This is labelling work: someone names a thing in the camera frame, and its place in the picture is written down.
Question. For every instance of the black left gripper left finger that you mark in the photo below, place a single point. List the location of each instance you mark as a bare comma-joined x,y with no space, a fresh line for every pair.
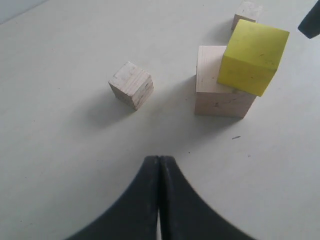
134,215

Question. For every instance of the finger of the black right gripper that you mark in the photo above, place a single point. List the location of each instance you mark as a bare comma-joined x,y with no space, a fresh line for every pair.
310,25

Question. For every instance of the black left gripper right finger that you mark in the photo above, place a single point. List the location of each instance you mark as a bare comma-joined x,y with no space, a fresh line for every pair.
184,215

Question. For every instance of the yellow cube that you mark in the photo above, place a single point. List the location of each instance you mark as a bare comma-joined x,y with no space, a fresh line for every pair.
252,57

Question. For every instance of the large pale wooden cube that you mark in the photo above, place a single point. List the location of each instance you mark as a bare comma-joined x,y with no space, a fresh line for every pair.
212,98

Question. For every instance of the medium plywood cube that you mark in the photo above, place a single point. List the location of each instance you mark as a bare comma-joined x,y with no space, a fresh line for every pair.
132,85

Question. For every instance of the small light wooden cube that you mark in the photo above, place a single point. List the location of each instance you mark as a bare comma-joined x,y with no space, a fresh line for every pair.
247,10

